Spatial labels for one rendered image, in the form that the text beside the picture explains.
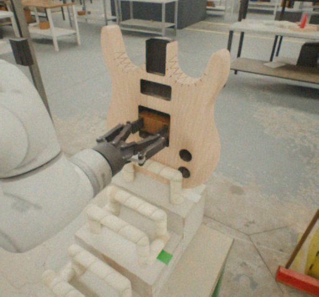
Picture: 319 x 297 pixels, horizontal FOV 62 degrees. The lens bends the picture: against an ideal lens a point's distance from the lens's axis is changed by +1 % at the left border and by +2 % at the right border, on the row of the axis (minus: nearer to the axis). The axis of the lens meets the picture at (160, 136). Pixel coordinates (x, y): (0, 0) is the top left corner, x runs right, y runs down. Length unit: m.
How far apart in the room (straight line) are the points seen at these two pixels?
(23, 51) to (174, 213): 1.26
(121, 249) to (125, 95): 0.42
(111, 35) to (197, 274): 0.69
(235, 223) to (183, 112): 1.66
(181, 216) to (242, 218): 1.54
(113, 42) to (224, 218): 1.77
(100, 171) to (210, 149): 0.27
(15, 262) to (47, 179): 0.55
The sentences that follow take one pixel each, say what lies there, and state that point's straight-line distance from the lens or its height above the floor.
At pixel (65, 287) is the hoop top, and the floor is 1.05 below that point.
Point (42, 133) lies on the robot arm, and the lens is 0.42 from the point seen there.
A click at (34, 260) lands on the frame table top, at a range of 0.95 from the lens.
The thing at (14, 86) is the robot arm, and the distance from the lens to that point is 0.42.
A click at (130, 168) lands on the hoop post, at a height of 1.16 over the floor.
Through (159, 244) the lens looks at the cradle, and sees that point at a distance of 0.75.
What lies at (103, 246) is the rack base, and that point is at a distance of 0.80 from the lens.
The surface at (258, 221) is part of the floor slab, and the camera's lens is 2.28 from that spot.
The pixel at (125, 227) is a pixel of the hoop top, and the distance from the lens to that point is 0.69.
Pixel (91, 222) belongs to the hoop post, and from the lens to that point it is 0.77.
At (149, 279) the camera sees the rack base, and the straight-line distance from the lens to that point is 0.74.
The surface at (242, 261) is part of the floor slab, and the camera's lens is 2.03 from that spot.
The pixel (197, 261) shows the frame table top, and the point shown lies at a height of 0.93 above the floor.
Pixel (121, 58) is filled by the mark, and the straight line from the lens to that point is 0.72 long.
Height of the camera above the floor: 1.67
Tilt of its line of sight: 33 degrees down
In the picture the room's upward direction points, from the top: straight up
